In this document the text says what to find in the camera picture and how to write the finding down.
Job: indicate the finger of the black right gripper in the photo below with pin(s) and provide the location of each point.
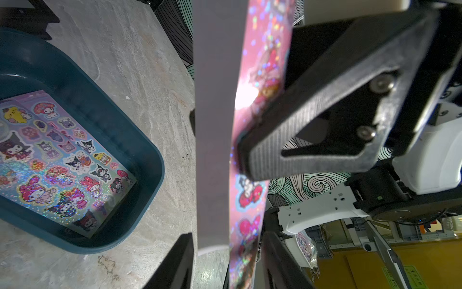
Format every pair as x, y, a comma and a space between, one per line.
337, 115

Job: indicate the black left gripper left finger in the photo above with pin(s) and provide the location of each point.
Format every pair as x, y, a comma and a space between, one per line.
175, 271

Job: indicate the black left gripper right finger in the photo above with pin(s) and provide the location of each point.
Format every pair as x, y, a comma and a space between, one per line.
280, 270

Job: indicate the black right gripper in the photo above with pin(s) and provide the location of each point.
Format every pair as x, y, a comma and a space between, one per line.
432, 78

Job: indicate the lilac small sticker sheet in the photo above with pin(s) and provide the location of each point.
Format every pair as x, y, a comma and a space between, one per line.
52, 166

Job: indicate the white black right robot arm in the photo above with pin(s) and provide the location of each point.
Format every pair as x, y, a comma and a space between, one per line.
421, 186

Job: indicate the teal plastic storage box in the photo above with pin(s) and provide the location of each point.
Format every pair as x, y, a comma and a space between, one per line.
29, 63

